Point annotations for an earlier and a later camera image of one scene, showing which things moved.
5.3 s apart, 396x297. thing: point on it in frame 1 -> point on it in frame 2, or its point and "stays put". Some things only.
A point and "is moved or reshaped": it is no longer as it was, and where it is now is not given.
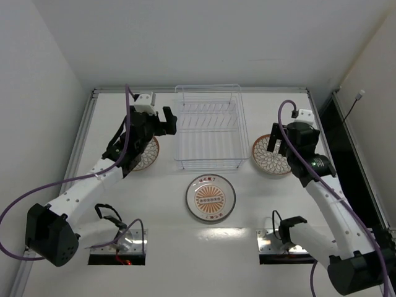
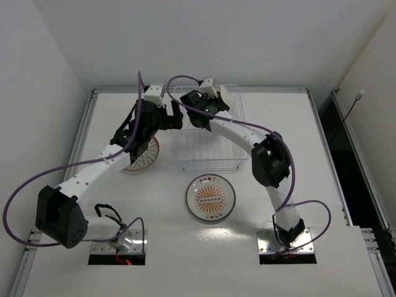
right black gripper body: x=279 y=136 -> x=194 y=105
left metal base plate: x=129 y=242 stays put
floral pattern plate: x=149 y=156 stays put
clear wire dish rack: x=211 y=130 stays put
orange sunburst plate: x=211 y=197 stays put
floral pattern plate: x=271 y=163 is moved or reshaped
